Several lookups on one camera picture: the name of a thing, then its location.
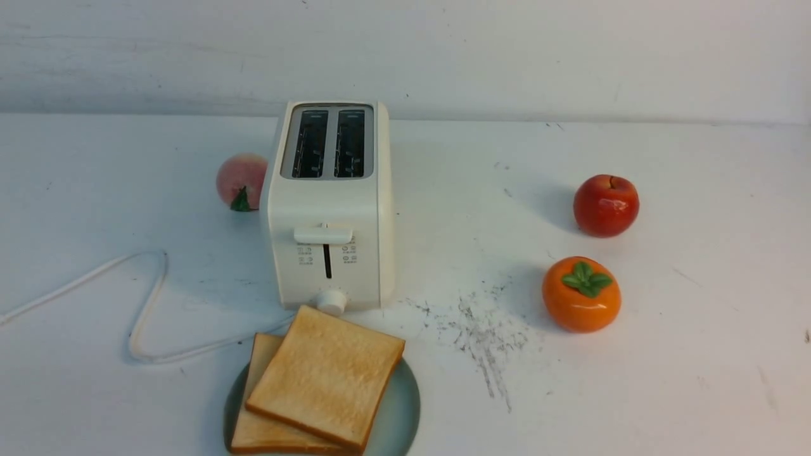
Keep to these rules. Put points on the toast slice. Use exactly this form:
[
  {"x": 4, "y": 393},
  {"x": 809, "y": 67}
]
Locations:
[
  {"x": 328, "y": 378},
  {"x": 255, "y": 434}
]

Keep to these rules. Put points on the white two-slot toaster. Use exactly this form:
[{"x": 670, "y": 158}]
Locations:
[{"x": 326, "y": 207}]

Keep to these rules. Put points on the pink toy peach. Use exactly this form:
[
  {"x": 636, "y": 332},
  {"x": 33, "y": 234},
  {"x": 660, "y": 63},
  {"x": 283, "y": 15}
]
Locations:
[{"x": 240, "y": 181}]

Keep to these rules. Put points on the orange toy persimmon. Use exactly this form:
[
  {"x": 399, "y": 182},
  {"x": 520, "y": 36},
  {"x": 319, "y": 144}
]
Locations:
[{"x": 581, "y": 295}]

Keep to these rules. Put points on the light green round plate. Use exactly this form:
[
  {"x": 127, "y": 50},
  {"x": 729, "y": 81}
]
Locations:
[{"x": 395, "y": 425}]

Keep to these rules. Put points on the red toy apple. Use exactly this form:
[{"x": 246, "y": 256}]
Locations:
[{"x": 606, "y": 205}]

